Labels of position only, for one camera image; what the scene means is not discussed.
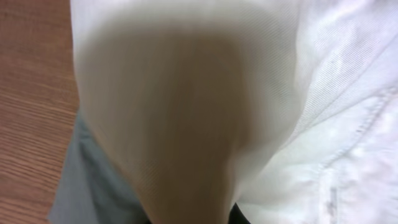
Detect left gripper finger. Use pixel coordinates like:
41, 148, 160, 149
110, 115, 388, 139
228, 203, 251, 224

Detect beige shorts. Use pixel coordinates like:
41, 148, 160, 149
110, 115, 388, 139
71, 0, 397, 223

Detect grey folded trousers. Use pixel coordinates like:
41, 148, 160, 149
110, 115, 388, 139
48, 113, 150, 224

